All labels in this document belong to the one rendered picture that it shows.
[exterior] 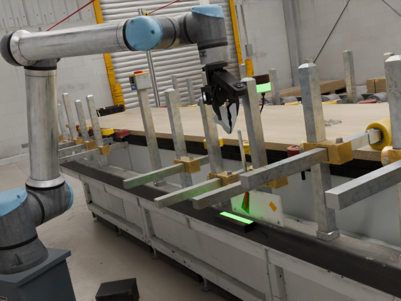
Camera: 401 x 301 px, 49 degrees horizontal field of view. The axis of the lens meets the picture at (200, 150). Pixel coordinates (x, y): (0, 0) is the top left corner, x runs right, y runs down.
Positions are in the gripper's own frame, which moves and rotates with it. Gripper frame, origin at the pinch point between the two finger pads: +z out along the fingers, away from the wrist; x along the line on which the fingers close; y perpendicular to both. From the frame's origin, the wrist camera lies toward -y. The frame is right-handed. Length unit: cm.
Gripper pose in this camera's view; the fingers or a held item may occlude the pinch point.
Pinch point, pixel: (230, 129)
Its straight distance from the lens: 133.7
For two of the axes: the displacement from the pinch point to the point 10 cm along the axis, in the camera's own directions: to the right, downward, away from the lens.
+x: -8.3, 2.4, -5.0
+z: 1.7, 9.7, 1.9
